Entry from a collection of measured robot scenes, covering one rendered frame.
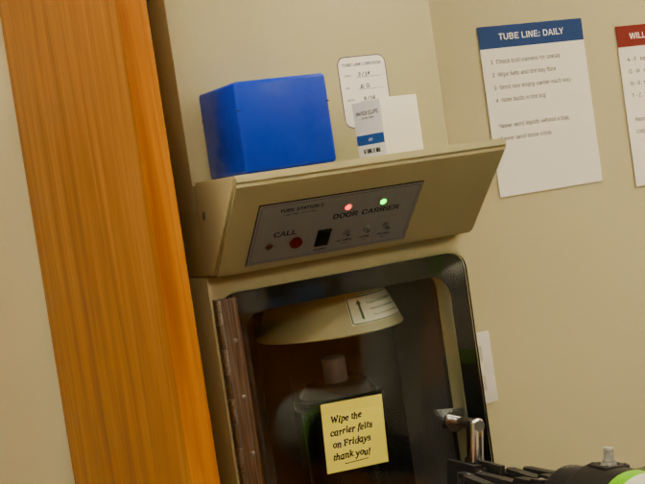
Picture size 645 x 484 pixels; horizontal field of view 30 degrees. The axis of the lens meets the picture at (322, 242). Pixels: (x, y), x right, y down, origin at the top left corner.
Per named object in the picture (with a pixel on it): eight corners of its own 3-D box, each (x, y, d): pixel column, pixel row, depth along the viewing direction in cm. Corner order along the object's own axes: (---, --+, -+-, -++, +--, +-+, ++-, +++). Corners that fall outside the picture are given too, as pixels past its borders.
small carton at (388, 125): (359, 158, 130) (350, 104, 130) (395, 154, 133) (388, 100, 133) (387, 155, 126) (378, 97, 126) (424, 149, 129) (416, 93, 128)
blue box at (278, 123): (210, 181, 126) (197, 94, 125) (296, 168, 130) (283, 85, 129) (247, 174, 117) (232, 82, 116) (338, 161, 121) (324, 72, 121)
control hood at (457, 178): (203, 278, 126) (189, 183, 125) (463, 231, 140) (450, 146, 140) (246, 279, 116) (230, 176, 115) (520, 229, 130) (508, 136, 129)
